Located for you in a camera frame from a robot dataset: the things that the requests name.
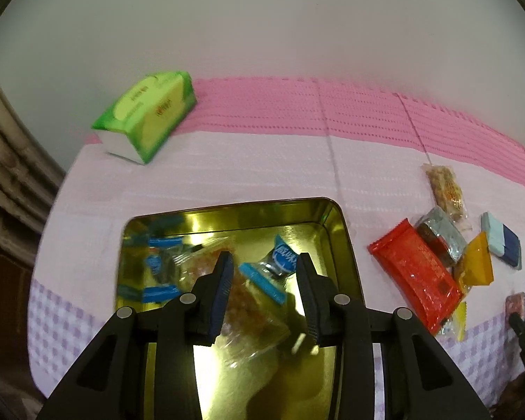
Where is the clear nut bar packet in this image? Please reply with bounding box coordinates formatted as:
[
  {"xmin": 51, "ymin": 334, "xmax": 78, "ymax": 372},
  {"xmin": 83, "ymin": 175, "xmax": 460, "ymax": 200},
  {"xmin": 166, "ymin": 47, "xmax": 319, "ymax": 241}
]
[{"xmin": 422, "ymin": 164, "xmax": 472, "ymax": 230}]

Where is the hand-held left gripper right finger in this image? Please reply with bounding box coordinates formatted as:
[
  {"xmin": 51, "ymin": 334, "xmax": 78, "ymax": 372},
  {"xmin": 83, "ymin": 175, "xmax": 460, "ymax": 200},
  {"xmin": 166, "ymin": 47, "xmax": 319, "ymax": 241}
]
[{"xmin": 294, "ymin": 251, "xmax": 493, "ymax": 420}]

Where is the blue candy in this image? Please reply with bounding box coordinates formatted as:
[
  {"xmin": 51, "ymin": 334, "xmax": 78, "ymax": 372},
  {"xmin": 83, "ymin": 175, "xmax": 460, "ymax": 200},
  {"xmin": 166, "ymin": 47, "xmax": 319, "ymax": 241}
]
[{"xmin": 238, "ymin": 235, "xmax": 299, "ymax": 306}]

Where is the maroon tin box gold interior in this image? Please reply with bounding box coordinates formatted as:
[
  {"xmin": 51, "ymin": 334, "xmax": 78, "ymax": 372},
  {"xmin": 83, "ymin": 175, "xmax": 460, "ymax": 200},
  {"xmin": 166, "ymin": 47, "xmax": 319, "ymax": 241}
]
[{"xmin": 115, "ymin": 198, "xmax": 364, "ymax": 420}]

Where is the pink and purple tablecloth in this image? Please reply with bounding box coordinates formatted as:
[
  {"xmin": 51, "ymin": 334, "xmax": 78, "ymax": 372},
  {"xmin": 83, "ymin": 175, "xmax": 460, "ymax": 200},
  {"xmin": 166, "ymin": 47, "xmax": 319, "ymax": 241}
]
[{"xmin": 28, "ymin": 76, "xmax": 525, "ymax": 407}]

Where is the yellow snack packet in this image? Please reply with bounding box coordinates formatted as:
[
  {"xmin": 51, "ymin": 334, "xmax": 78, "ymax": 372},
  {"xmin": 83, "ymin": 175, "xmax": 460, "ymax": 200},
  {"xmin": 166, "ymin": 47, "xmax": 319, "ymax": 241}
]
[{"xmin": 437, "ymin": 232, "xmax": 494, "ymax": 343}]

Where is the small pink snack packet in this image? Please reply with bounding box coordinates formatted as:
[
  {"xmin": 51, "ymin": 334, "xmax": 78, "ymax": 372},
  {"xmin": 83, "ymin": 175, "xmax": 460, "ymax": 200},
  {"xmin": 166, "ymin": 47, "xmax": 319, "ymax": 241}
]
[{"xmin": 505, "ymin": 292, "xmax": 525, "ymax": 316}]

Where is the grey packet with red band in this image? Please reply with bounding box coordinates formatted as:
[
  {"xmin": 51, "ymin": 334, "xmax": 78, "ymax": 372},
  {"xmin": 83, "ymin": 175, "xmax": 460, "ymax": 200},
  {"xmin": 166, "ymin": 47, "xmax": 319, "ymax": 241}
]
[{"xmin": 415, "ymin": 206, "xmax": 468, "ymax": 267}]

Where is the brown wooden door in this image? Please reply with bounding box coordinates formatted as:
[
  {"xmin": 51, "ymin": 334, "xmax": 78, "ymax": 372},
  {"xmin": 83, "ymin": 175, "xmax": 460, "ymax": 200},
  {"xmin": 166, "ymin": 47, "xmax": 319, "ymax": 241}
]
[{"xmin": 0, "ymin": 236, "xmax": 40, "ymax": 359}]

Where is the light and dark blue packet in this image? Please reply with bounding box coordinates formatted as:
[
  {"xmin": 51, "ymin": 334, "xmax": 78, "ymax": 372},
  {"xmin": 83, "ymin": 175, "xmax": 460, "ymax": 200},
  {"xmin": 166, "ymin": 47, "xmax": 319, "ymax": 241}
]
[{"xmin": 481, "ymin": 211, "xmax": 522, "ymax": 271}]

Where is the clear nut snack packet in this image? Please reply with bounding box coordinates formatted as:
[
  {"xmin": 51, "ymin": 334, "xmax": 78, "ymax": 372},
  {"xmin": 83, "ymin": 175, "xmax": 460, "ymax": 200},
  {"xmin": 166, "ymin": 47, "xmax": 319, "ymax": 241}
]
[{"xmin": 175, "ymin": 236, "xmax": 289, "ymax": 368}]

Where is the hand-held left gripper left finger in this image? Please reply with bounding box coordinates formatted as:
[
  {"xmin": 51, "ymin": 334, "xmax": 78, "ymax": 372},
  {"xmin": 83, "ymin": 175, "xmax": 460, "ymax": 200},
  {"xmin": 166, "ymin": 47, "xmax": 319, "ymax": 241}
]
[{"xmin": 37, "ymin": 250, "xmax": 236, "ymax": 420}]

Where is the green tissue pack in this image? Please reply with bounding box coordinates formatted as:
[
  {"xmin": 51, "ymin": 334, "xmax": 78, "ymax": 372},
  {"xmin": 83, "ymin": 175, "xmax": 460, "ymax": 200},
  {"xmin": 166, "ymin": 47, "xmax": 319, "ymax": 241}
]
[{"xmin": 91, "ymin": 71, "xmax": 197, "ymax": 166}]

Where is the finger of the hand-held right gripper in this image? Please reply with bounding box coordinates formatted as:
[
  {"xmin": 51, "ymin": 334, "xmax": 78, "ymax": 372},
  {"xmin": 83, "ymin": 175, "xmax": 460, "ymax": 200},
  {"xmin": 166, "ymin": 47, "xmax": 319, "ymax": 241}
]
[{"xmin": 507, "ymin": 313, "xmax": 525, "ymax": 372}]

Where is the beige patterned curtain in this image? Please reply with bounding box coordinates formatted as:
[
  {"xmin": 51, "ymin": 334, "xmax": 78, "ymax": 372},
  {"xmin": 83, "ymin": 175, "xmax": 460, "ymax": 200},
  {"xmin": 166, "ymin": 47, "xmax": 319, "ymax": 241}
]
[{"xmin": 0, "ymin": 48, "xmax": 66, "ymax": 237}]

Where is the red snack packet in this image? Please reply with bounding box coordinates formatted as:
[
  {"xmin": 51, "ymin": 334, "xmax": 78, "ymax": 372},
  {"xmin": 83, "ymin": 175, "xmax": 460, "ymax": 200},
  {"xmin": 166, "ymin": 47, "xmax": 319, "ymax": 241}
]
[{"xmin": 367, "ymin": 219, "xmax": 464, "ymax": 337}]

